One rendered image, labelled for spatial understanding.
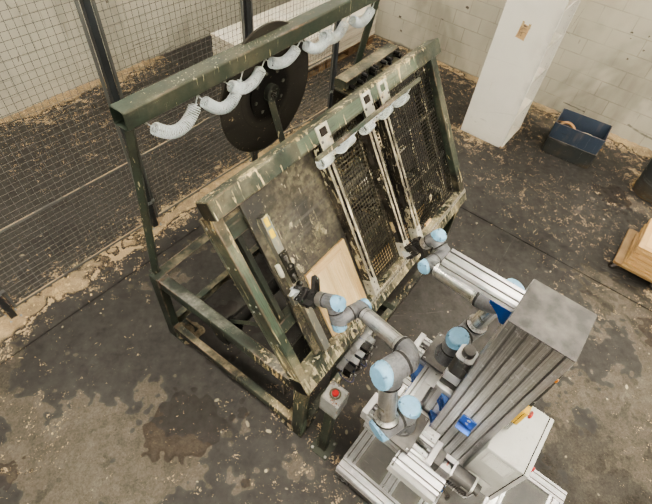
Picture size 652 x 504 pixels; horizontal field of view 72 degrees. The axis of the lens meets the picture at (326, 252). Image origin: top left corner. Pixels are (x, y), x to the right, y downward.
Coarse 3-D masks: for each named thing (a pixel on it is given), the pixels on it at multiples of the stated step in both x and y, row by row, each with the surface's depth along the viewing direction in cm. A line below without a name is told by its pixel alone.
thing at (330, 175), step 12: (324, 144) 241; (348, 144) 236; (324, 180) 259; (336, 180) 258; (336, 192) 259; (336, 204) 265; (348, 204) 267; (348, 216) 268; (348, 228) 272; (348, 240) 279; (360, 240) 279; (360, 252) 280; (360, 264) 286; (372, 276) 293; (372, 288) 294
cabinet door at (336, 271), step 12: (336, 252) 271; (348, 252) 280; (324, 264) 265; (336, 264) 273; (348, 264) 281; (324, 276) 266; (336, 276) 274; (348, 276) 283; (324, 288) 267; (336, 288) 275; (348, 288) 284; (360, 288) 292; (348, 300) 285; (324, 312) 269
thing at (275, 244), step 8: (264, 216) 225; (264, 224) 226; (272, 224) 229; (264, 232) 229; (272, 240) 231; (272, 248) 234; (280, 248) 235; (280, 264) 239; (288, 280) 245; (304, 312) 256; (312, 312) 258; (312, 320) 259; (312, 328) 262; (320, 328) 265; (320, 336) 265; (320, 344) 269; (328, 344) 272
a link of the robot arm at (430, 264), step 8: (432, 256) 235; (424, 264) 231; (432, 264) 231; (424, 272) 233; (432, 272) 231; (440, 272) 227; (440, 280) 229; (448, 280) 224; (456, 280) 222; (456, 288) 221; (464, 288) 218; (464, 296) 219; (472, 296) 215; (480, 296) 212; (472, 304) 216; (480, 304) 212; (488, 304) 210; (488, 312) 212
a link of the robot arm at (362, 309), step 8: (352, 304) 219; (360, 304) 218; (368, 304) 219; (360, 312) 215; (368, 312) 213; (368, 320) 210; (376, 320) 208; (384, 320) 209; (376, 328) 206; (384, 328) 203; (392, 328) 203; (384, 336) 202; (392, 336) 199; (400, 336) 198; (392, 344) 198; (400, 344) 194; (408, 344) 192; (408, 352) 188; (416, 352) 190; (416, 360) 187; (416, 368) 188
